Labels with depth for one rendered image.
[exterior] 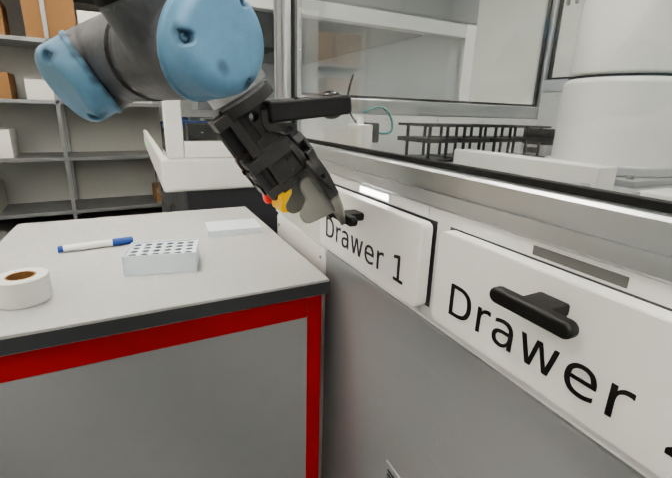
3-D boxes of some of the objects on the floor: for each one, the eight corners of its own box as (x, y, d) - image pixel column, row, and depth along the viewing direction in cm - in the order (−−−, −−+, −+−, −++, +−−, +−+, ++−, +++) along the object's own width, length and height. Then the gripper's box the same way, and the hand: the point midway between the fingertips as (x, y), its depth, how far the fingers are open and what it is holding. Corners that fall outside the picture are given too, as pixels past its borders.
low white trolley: (14, 742, 67) (-113, 356, 47) (65, 462, 121) (17, 223, 100) (322, 576, 93) (330, 278, 72) (252, 405, 146) (245, 205, 125)
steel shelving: (-113, 244, 299) (-205, -62, 244) (-87, 227, 340) (-161, -38, 285) (314, 203, 474) (317, 19, 419) (298, 195, 515) (298, 27, 460)
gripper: (201, 119, 51) (290, 237, 61) (217, 122, 42) (319, 261, 52) (253, 82, 53) (331, 203, 63) (280, 77, 43) (367, 220, 54)
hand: (336, 210), depth 57 cm, fingers closed on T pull, 3 cm apart
